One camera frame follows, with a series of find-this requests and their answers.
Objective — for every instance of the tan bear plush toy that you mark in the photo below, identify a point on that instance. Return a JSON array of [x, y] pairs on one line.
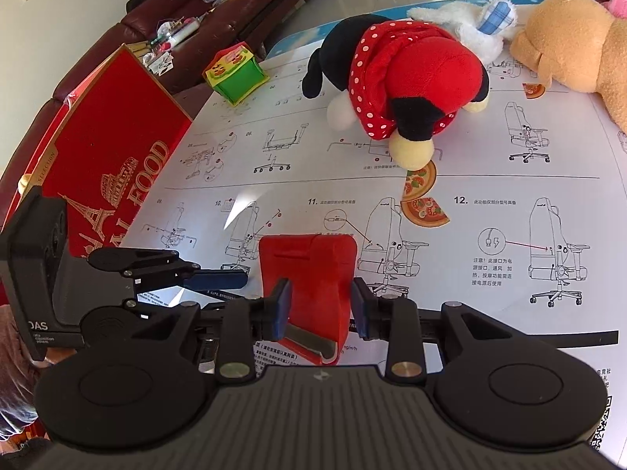
[[578, 44]]

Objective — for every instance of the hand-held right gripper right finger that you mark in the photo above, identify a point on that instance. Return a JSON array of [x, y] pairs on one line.
[[360, 311]]

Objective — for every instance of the green cloth cube toy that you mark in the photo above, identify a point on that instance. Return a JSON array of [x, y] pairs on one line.
[[240, 83]]

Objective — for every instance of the pink patterned cloth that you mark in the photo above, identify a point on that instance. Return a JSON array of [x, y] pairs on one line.
[[617, 2]]

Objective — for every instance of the pile of small toys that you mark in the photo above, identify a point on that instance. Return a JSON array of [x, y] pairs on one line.
[[171, 39]]

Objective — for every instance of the pizza print card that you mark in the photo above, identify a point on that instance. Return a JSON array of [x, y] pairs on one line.
[[533, 90], [425, 211], [420, 178]]

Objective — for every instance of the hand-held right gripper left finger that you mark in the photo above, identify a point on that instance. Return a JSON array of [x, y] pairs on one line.
[[279, 311]]

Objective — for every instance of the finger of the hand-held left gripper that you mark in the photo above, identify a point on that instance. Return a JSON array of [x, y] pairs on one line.
[[220, 279], [142, 306]]

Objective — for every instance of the red cardboard box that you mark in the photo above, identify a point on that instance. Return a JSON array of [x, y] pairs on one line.
[[108, 132]]

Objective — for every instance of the large white instruction sheet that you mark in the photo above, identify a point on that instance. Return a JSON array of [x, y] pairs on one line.
[[465, 303]]

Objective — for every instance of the red plastic toy dustpan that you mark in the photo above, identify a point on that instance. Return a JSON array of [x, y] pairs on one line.
[[308, 274]]

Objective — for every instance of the mouse plush in red dress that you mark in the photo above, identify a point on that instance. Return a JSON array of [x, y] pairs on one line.
[[406, 73]]

